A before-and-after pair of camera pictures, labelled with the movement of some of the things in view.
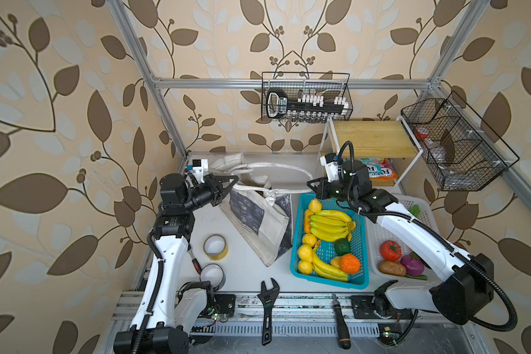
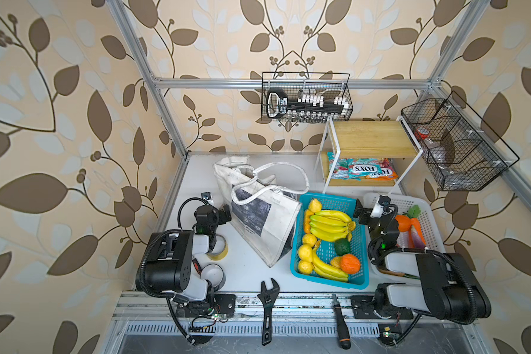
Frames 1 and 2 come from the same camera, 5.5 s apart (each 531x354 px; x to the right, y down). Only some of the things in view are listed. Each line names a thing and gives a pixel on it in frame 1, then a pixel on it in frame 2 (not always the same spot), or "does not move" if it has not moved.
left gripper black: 212,189 to 220,214
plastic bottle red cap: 434,147 does not move
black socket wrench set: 310,108 does not move
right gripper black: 319,189 to 366,214
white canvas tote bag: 259,203 does not move
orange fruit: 349,264 does not move
